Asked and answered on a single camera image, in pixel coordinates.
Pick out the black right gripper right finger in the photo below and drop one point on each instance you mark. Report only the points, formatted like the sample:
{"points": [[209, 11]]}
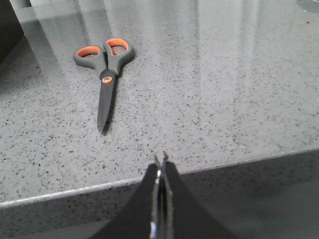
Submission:
{"points": [[182, 216]]}

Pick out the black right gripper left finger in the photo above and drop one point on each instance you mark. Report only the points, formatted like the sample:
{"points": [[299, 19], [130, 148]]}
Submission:
{"points": [[137, 219]]}

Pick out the grey orange scissors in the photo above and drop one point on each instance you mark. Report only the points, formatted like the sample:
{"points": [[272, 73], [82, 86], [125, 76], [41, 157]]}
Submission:
{"points": [[108, 62]]}

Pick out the dark wooden drawer cabinet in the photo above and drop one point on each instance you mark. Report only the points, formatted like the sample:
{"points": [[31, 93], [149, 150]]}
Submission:
{"points": [[10, 29]]}

